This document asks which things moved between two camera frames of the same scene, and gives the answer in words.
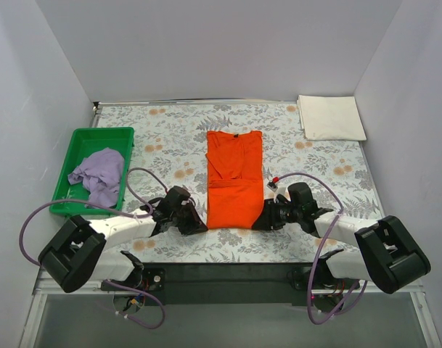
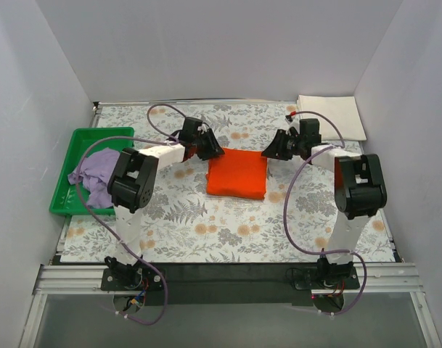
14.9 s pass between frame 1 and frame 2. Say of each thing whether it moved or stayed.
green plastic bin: stayed
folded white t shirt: stayed
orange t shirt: moved
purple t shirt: stayed
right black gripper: moved
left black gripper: moved
